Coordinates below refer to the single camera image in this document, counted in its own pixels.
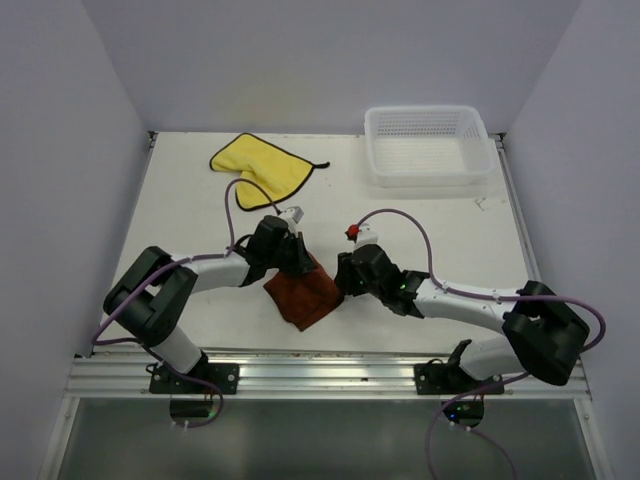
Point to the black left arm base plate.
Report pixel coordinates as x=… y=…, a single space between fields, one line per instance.
x=225 y=376

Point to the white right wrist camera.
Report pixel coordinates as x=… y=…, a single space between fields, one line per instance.
x=361 y=235

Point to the aluminium table edge rail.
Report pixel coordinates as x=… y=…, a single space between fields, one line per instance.
x=121 y=373

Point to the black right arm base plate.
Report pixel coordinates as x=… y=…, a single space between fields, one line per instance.
x=436 y=378

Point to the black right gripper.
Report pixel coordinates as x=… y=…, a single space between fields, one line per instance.
x=344 y=275

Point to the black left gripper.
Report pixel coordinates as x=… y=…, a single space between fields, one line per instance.
x=301 y=262

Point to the aluminium right side rail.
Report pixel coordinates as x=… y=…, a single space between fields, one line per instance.
x=521 y=226

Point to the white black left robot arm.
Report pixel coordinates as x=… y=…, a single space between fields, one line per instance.
x=150 y=297

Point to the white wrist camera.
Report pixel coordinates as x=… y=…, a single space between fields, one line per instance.
x=361 y=235
x=292 y=216

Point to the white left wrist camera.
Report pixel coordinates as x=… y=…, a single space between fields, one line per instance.
x=292 y=216

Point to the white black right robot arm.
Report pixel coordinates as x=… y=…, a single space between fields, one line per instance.
x=537 y=333

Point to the brown microfiber towel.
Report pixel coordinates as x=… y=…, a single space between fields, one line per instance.
x=304 y=300

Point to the yellow microfiber towel black trim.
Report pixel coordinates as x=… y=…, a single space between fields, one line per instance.
x=280 y=173

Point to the white perforated plastic basket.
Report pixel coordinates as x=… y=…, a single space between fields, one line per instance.
x=427 y=146

